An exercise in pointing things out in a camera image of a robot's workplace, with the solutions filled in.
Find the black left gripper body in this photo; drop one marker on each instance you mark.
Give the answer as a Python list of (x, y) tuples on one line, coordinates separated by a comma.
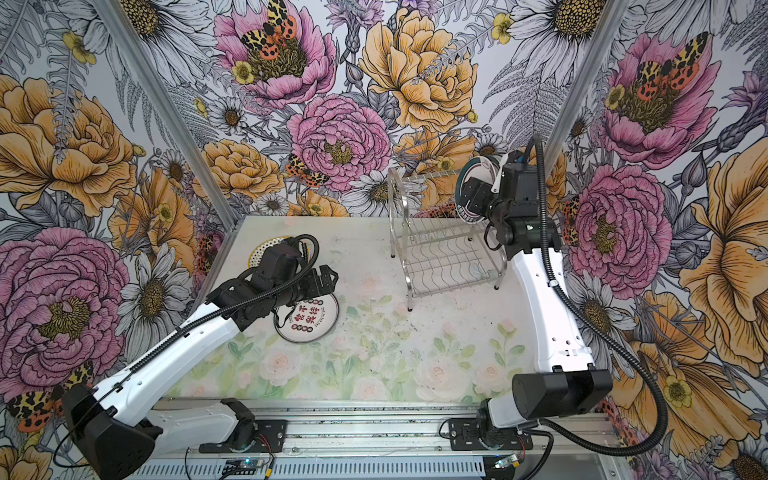
[(302, 287)]

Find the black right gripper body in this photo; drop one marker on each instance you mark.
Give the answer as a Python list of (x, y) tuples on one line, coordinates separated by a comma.
[(486, 202)]

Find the yellow rim dotted plate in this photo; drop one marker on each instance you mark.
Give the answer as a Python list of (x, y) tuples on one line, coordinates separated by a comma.
[(257, 254)]

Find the green rim plate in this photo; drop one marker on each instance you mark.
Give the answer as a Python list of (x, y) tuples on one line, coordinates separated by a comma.
[(477, 188), (309, 320)]

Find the chrome wire dish rack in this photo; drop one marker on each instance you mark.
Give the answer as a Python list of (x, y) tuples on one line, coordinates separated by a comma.
[(438, 251)]

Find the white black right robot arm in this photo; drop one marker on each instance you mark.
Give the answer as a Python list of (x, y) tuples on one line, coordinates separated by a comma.
[(565, 381)]

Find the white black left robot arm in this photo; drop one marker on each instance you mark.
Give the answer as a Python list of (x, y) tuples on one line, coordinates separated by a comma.
[(111, 424)]

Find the small green circuit board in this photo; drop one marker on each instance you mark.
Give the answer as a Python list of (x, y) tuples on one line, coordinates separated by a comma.
[(241, 467)]

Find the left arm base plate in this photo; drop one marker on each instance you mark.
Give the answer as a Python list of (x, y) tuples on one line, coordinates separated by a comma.
[(258, 436)]

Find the aluminium mounting rail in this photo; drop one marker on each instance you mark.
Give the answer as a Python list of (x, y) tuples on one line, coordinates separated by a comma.
[(403, 442)]

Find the right aluminium corner post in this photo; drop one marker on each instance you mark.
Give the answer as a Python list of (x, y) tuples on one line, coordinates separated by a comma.
[(597, 50)]

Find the aluminium corner post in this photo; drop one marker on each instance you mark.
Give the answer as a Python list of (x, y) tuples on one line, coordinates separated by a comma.
[(127, 41), (597, 50)]

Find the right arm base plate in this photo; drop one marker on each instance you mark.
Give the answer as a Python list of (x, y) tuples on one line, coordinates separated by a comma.
[(468, 434)]

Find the left aluminium corner post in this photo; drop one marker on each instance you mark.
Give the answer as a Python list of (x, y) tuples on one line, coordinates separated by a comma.
[(127, 41)]

